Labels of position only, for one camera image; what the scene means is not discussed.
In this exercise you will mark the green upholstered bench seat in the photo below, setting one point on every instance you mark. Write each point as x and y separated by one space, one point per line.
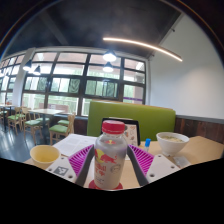
150 116

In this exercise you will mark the wooden dining table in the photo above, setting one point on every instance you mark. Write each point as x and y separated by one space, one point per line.
46 111

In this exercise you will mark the small white paper packet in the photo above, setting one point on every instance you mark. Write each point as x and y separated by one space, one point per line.
182 161

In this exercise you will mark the red-capped clear drink bottle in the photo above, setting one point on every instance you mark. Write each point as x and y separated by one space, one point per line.
110 160

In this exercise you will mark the black tablet with stickers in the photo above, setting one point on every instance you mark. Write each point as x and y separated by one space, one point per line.
132 131

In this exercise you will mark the long curved ceiling light strip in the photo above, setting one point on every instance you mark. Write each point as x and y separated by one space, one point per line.
143 45

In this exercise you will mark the white bowl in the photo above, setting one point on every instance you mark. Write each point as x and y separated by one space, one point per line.
171 143

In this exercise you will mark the small blue-capped tube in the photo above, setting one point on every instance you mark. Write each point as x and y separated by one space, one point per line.
147 144

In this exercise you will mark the white printed paper sheet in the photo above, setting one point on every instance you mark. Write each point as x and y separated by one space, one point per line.
75 143

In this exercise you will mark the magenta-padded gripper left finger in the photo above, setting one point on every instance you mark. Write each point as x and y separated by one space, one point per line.
61 168

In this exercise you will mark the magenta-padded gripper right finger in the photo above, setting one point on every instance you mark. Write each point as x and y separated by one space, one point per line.
163 166

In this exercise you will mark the group of pendant ceiling lamps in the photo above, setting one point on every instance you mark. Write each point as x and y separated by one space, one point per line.
109 56

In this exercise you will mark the group of green-seated wooden chairs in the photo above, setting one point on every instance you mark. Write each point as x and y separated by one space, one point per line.
33 122

